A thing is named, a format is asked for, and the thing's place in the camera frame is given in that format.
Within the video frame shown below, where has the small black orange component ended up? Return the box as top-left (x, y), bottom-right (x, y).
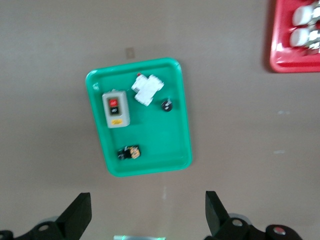
top-left (116, 144), bottom-right (141, 162)

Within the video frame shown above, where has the green plastic tray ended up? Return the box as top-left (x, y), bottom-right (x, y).
top-left (84, 57), bottom-right (193, 178)

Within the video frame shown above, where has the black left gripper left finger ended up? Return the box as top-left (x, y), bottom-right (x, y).
top-left (0, 192), bottom-right (92, 240)

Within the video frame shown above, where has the black round buzzer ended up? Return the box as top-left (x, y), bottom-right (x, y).
top-left (160, 98), bottom-right (174, 113)

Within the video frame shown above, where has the red plastic tray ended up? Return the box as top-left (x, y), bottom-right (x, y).
top-left (269, 0), bottom-right (320, 74)

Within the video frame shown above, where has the white metal pipe fitting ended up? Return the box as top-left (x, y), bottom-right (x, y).
top-left (291, 4), bottom-right (320, 27)
top-left (289, 26), bottom-right (320, 55)

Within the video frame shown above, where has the white circuit breaker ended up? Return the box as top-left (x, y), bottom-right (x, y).
top-left (131, 72), bottom-right (165, 108)

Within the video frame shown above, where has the gray push button switch box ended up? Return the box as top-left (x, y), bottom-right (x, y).
top-left (101, 89), bottom-right (131, 129)

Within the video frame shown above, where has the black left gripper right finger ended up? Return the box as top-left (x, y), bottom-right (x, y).
top-left (204, 190), bottom-right (301, 240)

